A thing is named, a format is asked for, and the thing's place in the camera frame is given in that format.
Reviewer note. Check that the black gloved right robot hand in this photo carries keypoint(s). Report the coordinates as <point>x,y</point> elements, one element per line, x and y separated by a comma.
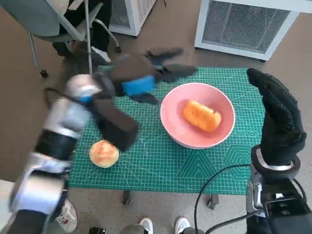
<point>280,122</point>

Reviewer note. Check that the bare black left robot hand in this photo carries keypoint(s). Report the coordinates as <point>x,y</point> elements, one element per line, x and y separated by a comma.
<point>136,73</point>

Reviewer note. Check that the pink bowl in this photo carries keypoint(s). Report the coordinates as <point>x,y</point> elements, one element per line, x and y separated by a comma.
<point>175,107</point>

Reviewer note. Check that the long orange toy bread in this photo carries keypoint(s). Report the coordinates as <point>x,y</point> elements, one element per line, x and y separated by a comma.
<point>202,115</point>

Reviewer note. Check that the round toy bread bun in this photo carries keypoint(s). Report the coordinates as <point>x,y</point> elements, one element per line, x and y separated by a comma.
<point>103,154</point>

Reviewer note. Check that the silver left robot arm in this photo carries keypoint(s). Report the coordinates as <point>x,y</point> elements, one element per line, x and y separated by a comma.
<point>63,114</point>

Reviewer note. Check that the person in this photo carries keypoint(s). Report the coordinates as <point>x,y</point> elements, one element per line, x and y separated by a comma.
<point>68,214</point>
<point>100,31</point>

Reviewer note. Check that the small white mesh cabinet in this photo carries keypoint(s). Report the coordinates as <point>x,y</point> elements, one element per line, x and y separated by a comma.
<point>136,14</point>

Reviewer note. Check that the green cutting mat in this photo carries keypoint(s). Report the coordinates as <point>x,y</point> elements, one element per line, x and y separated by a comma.
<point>151,165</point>

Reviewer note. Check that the large white mesh cabinet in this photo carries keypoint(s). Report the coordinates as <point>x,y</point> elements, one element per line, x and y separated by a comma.
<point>243,24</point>

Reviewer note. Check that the black table leg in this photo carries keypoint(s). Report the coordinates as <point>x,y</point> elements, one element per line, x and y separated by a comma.
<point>213,202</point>
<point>126,198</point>

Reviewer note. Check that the grey office chair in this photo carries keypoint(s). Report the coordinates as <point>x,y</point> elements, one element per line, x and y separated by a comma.
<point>31,17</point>

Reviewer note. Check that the white shoe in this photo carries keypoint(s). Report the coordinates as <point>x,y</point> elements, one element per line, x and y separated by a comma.
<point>182,225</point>
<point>146,225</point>

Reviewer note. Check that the small black device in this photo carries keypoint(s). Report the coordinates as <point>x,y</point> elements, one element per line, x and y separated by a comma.
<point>97,230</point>

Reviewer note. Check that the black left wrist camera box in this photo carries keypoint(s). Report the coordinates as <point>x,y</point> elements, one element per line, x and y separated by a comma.
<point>117,126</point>

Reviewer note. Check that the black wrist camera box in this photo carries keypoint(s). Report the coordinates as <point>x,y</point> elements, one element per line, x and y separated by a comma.
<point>287,209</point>
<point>117,126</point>

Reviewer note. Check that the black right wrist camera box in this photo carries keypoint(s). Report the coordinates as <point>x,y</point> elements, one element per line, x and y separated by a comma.
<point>287,209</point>

